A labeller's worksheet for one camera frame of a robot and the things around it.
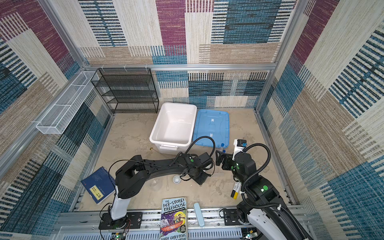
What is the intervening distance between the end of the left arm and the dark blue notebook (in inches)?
18.8

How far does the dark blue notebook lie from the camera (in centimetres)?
81

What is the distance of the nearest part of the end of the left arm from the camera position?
65cm

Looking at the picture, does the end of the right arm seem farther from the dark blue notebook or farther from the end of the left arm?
the dark blue notebook
